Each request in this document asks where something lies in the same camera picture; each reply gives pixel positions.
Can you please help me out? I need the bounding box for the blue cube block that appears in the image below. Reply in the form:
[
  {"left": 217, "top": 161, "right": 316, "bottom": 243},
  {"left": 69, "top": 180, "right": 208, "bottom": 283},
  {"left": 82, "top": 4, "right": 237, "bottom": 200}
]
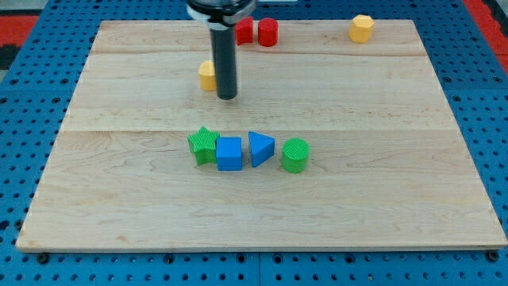
[{"left": 216, "top": 137, "right": 243, "bottom": 172}]

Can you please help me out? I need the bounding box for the yellow heart block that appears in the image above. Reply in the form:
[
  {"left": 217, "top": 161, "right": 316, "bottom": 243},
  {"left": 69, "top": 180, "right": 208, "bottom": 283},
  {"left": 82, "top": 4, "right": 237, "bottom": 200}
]
[{"left": 198, "top": 60, "right": 217, "bottom": 91}]

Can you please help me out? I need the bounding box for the green cylinder block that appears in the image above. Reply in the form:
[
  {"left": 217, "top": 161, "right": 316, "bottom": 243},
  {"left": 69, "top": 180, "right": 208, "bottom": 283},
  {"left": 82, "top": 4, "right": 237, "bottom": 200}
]
[{"left": 281, "top": 137, "right": 310, "bottom": 173}]

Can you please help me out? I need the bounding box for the green star block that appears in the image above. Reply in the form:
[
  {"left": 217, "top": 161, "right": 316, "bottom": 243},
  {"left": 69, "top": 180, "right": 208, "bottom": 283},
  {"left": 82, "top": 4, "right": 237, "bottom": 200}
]
[{"left": 187, "top": 126, "right": 220, "bottom": 165}]

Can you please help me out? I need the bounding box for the yellow hexagon block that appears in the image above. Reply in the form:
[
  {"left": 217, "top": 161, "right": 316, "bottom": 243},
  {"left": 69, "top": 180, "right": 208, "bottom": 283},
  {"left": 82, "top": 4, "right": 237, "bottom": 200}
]
[{"left": 348, "top": 14, "right": 375, "bottom": 44}]

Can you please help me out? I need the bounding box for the red block behind rod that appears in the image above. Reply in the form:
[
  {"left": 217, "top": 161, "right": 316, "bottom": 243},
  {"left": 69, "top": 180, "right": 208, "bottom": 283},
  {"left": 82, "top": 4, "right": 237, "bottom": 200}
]
[{"left": 235, "top": 17, "right": 254, "bottom": 45}]

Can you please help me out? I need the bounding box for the light wooden board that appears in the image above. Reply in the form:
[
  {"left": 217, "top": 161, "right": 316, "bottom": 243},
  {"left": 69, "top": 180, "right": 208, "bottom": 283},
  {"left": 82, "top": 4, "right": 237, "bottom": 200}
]
[{"left": 17, "top": 20, "right": 507, "bottom": 253}]

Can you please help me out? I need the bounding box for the blue triangle block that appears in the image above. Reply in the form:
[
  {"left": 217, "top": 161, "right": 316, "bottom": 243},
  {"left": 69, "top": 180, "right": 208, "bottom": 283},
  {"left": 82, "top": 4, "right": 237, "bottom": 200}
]
[{"left": 248, "top": 131, "right": 275, "bottom": 168}]

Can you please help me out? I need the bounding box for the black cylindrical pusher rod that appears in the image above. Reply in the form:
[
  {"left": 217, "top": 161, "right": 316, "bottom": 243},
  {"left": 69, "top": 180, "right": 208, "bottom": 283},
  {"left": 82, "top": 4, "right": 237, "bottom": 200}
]
[{"left": 210, "top": 22, "right": 237, "bottom": 100}]

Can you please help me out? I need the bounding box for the red circle block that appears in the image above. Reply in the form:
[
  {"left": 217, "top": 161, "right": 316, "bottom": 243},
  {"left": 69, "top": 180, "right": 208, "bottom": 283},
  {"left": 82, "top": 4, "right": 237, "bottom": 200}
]
[{"left": 257, "top": 17, "right": 279, "bottom": 47}]

